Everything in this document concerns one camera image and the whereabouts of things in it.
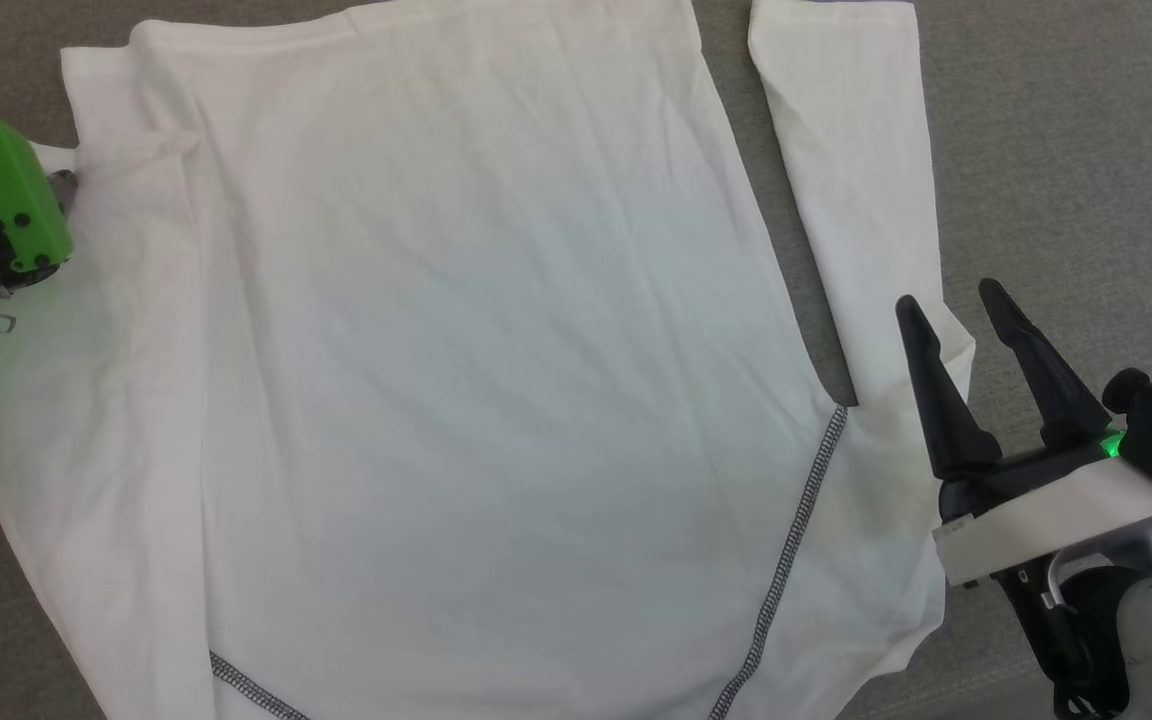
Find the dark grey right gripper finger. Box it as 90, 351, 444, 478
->
978, 278, 1113, 450
895, 294, 1004, 482

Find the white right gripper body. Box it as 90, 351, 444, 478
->
933, 440, 1152, 589

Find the white long sleeve garment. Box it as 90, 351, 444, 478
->
0, 0, 978, 720

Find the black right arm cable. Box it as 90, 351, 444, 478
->
1031, 580, 1097, 716

